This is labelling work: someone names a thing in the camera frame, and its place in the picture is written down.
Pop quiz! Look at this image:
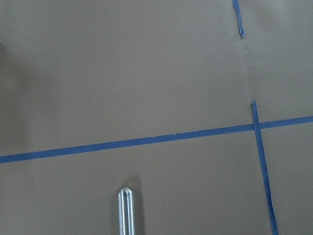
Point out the metal ice scoop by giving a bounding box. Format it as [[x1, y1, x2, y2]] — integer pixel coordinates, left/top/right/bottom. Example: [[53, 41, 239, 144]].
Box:
[[117, 186, 136, 235]]

